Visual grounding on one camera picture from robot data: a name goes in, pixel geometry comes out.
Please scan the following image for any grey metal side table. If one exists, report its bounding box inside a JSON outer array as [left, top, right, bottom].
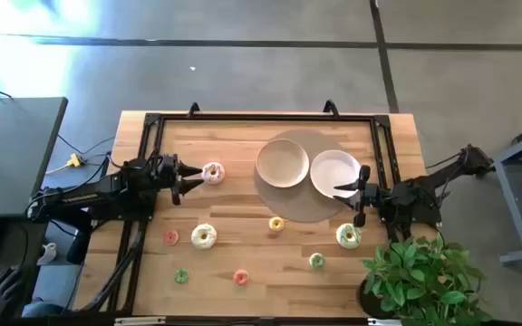
[[491, 115, 522, 267]]

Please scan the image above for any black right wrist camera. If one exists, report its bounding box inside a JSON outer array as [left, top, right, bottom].
[[363, 183, 382, 206]]

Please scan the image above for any white plate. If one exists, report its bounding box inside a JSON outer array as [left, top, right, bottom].
[[309, 149, 363, 199]]

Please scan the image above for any round tan placemat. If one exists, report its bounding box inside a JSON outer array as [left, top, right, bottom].
[[252, 129, 371, 224]]

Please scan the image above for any beige bowl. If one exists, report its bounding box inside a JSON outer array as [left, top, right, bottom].
[[255, 138, 311, 189]]

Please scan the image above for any green leafy plant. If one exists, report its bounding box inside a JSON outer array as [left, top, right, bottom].
[[361, 233, 494, 326]]

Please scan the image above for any small white hook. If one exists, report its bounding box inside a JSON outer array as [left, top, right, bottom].
[[37, 242, 59, 266]]

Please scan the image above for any black metal table frame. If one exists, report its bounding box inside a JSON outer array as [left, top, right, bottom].
[[77, 99, 402, 314]]

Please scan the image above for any large white yellow donut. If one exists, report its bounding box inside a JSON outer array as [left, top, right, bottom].
[[190, 223, 218, 250]]

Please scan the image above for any dark grey desk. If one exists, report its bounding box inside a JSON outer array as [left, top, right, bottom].
[[0, 96, 70, 219]]

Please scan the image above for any pale yellow cable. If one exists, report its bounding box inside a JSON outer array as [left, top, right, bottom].
[[44, 163, 70, 177]]

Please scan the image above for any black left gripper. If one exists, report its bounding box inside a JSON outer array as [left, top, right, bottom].
[[169, 153, 206, 206]]

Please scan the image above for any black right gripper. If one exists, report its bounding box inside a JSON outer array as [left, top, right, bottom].
[[333, 164, 383, 229]]

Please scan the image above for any large pink frosted donut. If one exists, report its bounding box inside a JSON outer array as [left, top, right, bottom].
[[201, 161, 227, 186]]

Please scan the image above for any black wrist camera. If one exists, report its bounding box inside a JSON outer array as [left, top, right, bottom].
[[363, 183, 382, 206], [158, 154, 179, 178]]

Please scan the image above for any large green white donut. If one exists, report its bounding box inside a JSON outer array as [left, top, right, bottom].
[[335, 222, 363, 250]]

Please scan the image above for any black floor cable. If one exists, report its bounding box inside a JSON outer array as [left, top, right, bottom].
[[55, 133, 117, 158]]

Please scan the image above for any black plant pot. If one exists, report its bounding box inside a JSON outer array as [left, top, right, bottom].
[[356, 277, 399, 321]]

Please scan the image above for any person's leg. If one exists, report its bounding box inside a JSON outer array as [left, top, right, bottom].
[[20, 297, 64, 319]]

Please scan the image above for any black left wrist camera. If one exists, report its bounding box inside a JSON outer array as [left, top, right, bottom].
[[158, 154, 179, 178]]

